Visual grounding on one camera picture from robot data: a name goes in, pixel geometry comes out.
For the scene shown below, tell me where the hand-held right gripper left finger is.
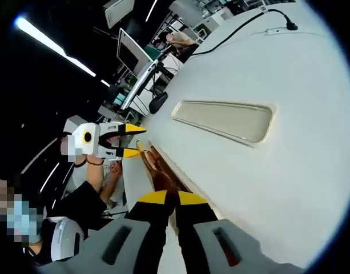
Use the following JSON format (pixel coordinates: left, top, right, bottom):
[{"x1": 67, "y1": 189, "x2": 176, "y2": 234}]
[{"x1": 34, "y1": 190, "x2": 168, "y2": 274}]

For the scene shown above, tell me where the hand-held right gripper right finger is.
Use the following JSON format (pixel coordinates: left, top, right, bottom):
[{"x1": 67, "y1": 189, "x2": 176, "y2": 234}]
[{"x1": 174, "y1": 190, "x2": 307, "y2": 274}]

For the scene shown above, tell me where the wooden spoon utensil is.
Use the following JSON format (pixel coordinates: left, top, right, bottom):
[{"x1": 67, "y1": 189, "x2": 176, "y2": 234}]
[{"x1": 146, "y1": 144, "x2": 178, "y2": 200}]

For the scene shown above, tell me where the white computer monitor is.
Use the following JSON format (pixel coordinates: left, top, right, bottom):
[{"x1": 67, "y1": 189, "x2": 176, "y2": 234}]
[{"x1": 116, "y1": 27, "x2": 154, "y2": 76}]

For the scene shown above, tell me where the white chest-worn device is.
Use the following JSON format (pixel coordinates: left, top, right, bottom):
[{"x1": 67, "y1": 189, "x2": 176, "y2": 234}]
[{"x1": 43, "y1": 216, "x2": 85, "y2": 263}]

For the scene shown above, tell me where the black power cable with plug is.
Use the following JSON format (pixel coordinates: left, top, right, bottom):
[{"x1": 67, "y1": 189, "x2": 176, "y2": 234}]
[{"x1": 191, "y1": 8, "x2": 299, "y2": 57}]

